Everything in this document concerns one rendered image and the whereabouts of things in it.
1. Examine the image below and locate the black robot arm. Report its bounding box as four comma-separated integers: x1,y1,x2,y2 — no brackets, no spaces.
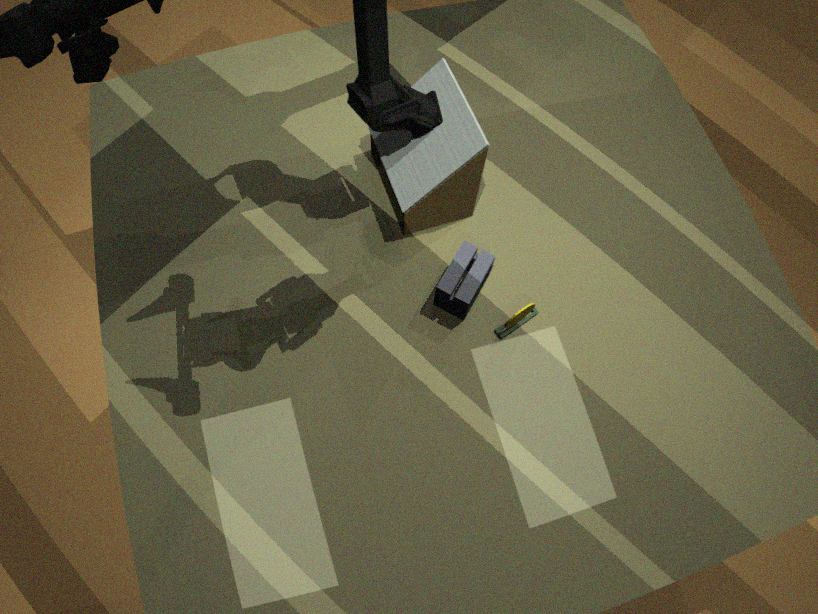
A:
57,0,443,138

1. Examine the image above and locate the dark green rectangular frame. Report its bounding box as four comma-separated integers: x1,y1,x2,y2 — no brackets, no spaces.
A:
494,308,539,340

